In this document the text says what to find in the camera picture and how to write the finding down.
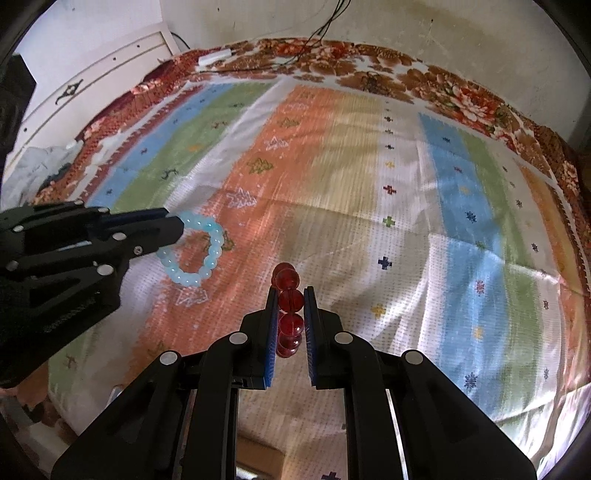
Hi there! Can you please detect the white cabinet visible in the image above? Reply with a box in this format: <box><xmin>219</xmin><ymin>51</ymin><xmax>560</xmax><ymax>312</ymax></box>
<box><xmin>4</xmin><ymin>21</ymin><xmax>178</xmax><ymax>185</ymax></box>

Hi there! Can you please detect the tan box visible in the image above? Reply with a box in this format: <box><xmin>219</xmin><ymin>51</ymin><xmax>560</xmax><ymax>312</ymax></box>
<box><xmin>235</xmin><ymin>436</ymin><xmax>301</xmax><ymax>480</ymax></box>

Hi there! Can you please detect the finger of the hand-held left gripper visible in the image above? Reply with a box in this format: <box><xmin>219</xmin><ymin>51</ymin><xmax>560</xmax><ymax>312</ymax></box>
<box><xmin>0</xmin><ymin>202</ymin><xmax>169</xmax><ymax>250</ymax></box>
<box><xmin>4</xmin><ymin>217</ymin><xmax>184</xmax><ymax>283</ymax></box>

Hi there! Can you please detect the white power adapter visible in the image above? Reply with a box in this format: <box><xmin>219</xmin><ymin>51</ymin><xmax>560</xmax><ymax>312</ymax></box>
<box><xmin>198</xmin><ymin>48</ymin><xmax>234</xmax><ymax>65</ymax></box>

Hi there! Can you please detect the striped colourful blanket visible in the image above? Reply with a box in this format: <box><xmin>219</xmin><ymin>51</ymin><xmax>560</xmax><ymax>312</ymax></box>
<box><xmin>46</xmin><ymin>76</ymin><xmax>591</xmax><ymax>480</ymax></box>

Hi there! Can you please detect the black box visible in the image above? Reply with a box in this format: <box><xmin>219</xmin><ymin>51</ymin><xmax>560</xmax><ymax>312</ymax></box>
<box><xmin>0</xmin><ymin>55</ymin><xmax>37</xmax><ymax>153</ymax></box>

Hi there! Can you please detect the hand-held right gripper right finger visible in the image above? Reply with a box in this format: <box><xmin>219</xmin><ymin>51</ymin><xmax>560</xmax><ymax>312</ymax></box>
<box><xmin>302</xmin><ymin>286</ymin><xmax>539</xmax><ymax>480</ymax></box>

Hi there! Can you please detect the black ornate cabinet handle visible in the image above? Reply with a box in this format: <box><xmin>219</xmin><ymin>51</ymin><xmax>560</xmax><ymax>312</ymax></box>
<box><xmin>55</xmin><ymin>79</ymin><xmax>85</xmax><ymax>104</ymax></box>

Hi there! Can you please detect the grey crumpled cloth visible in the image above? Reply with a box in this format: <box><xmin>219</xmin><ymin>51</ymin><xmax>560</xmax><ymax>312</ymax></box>
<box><xmin>9</xmin><ymin>145</ymin><xmax>81</xmax><ymax>195</ymax></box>

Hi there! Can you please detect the red bead bracelet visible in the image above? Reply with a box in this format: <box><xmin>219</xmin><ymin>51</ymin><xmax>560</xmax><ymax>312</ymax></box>
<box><xmin>271</xmin><ymin>262</ymin><xmax>305</xmax><ymax>358</ymax></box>

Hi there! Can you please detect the light blue bead bracelet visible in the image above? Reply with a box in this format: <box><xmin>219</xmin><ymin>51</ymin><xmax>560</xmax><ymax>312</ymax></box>
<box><xmin>156</xmin><ymin>211</ymin><xmax>225</xmax><ymax>288</ymax></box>

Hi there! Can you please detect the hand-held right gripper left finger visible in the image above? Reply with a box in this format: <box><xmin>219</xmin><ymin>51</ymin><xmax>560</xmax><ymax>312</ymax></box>
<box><xmin>51</xmin><ymin>286</ymin><xmax>280</xmax><ymax>480</ymax></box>

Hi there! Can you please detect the floral bedsheet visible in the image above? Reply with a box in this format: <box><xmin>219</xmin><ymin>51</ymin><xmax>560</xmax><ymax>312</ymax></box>
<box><xmin>0</xmin><ymin>39</ymin><xmax>591</xmax><ymax>439</ymax></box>

